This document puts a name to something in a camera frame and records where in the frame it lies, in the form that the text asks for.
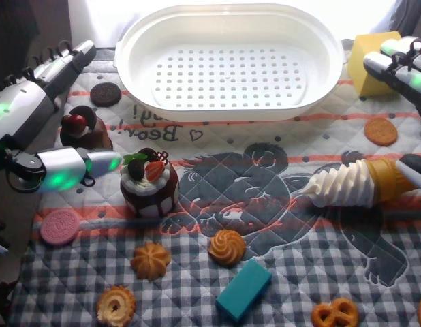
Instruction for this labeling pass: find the cake with strawberry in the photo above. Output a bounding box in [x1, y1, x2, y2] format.
[119, 148, 180, 219]

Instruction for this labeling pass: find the yellow block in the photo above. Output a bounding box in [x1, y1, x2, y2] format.
[347, 31, 402, 98]

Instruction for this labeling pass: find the pink sandwich cookie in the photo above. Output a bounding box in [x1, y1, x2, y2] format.
[40, 208, 80, 246]

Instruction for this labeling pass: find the ring-shaped butter cookie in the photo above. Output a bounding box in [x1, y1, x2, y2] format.
[96, 285, 136, 326]

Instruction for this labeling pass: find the flower-shaped ridged cookie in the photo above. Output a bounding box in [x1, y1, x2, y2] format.
[130, 241, 172, 282]

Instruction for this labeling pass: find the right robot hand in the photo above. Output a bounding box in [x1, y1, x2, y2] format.
[362, 36, 421, 194]

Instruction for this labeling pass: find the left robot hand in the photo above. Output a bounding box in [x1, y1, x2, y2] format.
[0, 40, 123, 196]

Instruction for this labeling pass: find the chocolate cake with cherry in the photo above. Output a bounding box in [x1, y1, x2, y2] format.
[59, 104, 114, 151]

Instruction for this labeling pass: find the pretzel-shaped cookie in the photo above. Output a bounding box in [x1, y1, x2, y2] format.
[310, 297, 360, 327]

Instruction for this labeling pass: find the dark chocolate sandwich cookie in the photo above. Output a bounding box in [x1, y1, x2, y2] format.
[90, 82, 123, 106]

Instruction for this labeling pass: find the toy ice cream cone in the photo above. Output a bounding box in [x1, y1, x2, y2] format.
[301, 157, 418, 209]

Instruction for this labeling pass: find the quilt with printed bear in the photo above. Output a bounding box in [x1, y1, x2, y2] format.
[7, 39, 421, 327]

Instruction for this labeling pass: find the round orange biscuit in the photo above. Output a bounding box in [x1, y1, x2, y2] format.
[363, 117, 398, 147]

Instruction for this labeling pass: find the teal block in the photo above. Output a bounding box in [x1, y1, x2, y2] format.
[215, 258, 273, 324]

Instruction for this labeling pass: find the spiral swirl cookie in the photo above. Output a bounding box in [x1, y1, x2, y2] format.
[208, 229, 247, 267]

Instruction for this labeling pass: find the white perforated plastic tray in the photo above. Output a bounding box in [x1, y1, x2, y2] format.
[114, 3, 347, 123]

